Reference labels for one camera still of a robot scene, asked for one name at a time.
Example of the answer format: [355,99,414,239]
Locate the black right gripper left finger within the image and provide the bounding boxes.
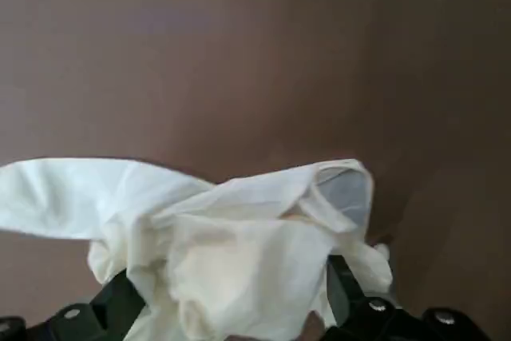
[0,269,145,341]

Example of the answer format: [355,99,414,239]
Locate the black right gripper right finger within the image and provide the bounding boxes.
[319,255,492,341]

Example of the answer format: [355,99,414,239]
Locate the cream disposable gloves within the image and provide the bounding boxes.
[0,157,394,341]

